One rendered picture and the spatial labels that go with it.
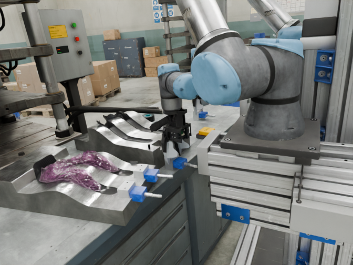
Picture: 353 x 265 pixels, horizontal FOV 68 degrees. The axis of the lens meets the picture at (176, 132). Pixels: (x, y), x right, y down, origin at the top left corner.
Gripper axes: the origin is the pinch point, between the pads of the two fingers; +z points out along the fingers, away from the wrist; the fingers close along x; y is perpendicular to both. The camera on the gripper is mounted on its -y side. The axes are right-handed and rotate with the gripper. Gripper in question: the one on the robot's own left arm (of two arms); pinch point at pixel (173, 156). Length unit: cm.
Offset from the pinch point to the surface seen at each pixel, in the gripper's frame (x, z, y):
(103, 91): 289, 64, -378
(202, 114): 52, 1, -15
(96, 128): -4.2, -8.8, -37.0
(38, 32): 5, -50, -79
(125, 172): -17.6, -0.4, -8.7
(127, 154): -5.9, -0.3, -18.3
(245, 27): 624, -29, -196
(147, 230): -16.1, 24.8, -4.0
